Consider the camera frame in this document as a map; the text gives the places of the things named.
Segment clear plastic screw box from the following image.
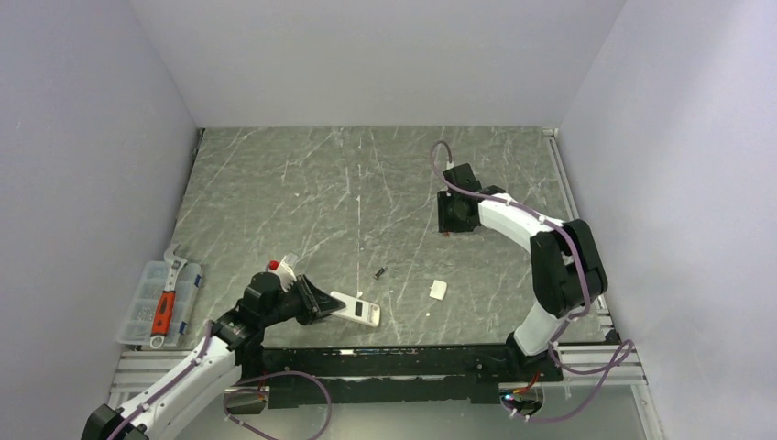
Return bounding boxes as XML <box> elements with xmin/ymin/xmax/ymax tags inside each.
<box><xmin>116</xmin><ymin>260</ymin><xmax>202</xmax><ymax>348</ymax></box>

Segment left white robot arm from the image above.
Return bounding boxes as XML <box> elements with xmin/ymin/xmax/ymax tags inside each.
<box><xmin>82</xmin><ymin>271</ymin><xmax>346</xmax><ymax>439</ymax></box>

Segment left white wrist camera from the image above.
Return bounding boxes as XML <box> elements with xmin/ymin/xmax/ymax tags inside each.
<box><xmin>267</xmin><ymin>253</ymin><xmax>299</xmax><ymax>290</ymax></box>

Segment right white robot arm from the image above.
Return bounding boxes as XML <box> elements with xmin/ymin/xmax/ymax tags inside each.
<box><xmin>433</xmin><ymin>163</ymin><xmax>608</xmax><ymax>380</ymax></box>

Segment orange handled adjustable wrench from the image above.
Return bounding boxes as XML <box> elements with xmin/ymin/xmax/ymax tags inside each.
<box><xmin>149</xmin><ymin>243</ymin><xmax>188</xmax><ymax>349</ymax></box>

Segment red white remote control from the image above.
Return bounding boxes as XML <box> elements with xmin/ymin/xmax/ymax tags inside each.
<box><xmin>330</xmin><ymin>291</ymin><xmax>381</xmax><ymax>328</ymax></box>

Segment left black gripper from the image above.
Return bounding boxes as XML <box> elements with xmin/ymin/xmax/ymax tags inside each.
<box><xmin>260</xmin><ymin>273</ymin><xmax>344</xmax><ymax>327</ymax></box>

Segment aluminium frame rail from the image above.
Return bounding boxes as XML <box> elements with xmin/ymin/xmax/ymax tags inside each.
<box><xmin>542</xmin><ymin>128</ymin><xmax>647</xmax><ymax>386</ymax></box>

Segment white battery cover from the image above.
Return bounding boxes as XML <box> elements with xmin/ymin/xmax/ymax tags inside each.
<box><xmin>429</xmin><ymin>280</ymin><xmax>448</xmax><ymax>301</ymax></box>

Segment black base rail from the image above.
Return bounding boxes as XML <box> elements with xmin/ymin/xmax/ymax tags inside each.
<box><xmin>243</xmin><ymin>343</ymin><xmax>563</xmax><ymax>409</ymax></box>

